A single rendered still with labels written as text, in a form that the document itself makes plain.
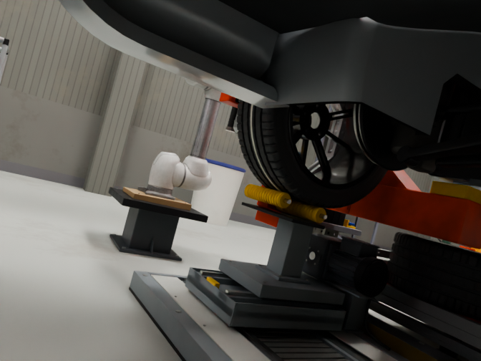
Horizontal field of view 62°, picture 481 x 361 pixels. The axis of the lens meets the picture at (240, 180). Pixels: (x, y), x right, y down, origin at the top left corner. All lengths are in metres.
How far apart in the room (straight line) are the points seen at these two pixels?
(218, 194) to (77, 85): 2.09
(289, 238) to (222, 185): 3.15
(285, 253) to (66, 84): 4.07
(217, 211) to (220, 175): 0.43
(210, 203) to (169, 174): 2.26
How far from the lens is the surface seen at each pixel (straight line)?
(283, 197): 1.45
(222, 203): 4.66
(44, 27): 5.26
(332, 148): 1.86
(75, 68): 5.20
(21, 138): 5.12
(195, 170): 2.49
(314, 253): 1.72
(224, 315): 1.35
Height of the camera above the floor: 0.52
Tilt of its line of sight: 1 degrees up
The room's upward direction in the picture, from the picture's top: 15 degrees clockwise
